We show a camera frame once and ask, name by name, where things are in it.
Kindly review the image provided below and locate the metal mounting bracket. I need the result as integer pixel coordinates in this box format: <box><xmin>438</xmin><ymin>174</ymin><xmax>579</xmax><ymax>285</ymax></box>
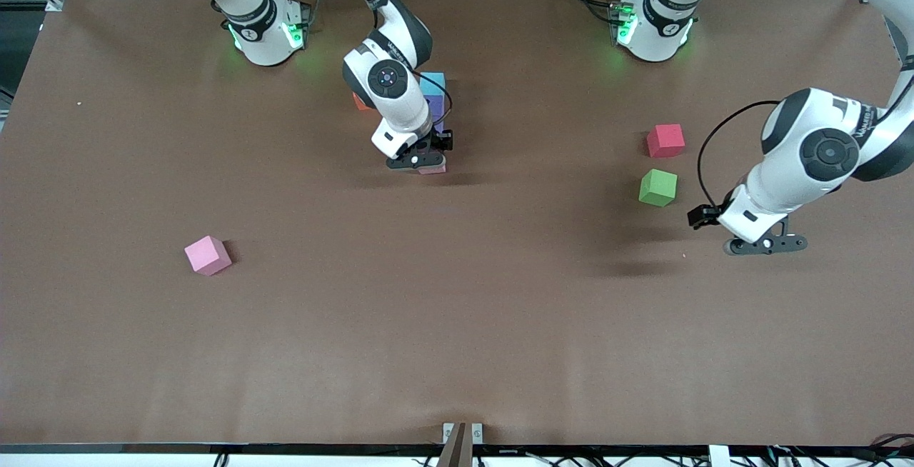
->
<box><xmin>443</xmin><ymin>422</ymin><xmax>483</xmax><ymax>445</ymax></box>

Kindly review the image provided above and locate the green foam block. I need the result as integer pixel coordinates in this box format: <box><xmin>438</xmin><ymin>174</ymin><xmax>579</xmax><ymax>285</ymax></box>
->
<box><xmin>638</xmin><ymin>169</ymin><xmax>679</xmax><ymax>208</ymax></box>

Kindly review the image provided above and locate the red foam block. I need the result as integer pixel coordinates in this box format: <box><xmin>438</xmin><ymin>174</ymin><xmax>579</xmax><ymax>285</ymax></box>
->
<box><xmin>646</xmin><ymin>124</ymin><xmax>686</xmax><ymax>159</ymax></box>

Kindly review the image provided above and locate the black cable bundle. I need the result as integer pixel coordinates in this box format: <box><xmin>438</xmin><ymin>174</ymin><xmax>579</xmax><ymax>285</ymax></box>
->
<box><xmin>768</xmin><ymin>433</ymin><xmax>914</xmax><ymax>467</ymax></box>

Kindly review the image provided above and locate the brown camera post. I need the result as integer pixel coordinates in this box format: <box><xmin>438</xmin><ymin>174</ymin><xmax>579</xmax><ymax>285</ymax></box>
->
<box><xmin>436</xmin><ymin>422</ymin><xmax>476</xmax><ymax>467</ymax></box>

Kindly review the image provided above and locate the large table cover sheet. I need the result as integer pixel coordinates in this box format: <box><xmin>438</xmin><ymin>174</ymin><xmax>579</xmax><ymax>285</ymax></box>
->
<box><xmin>0</xmin><ymin>0</ymin><xmax>914</xmax><ymax>448</ymax></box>

